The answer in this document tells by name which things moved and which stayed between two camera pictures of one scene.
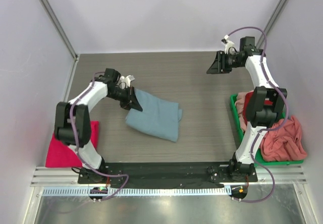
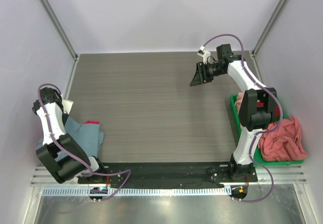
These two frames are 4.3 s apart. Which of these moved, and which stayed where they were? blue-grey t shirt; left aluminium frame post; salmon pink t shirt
Moved: blue-grey t shirt
Stayed: left aluminium frame post; salmon pink t shirt
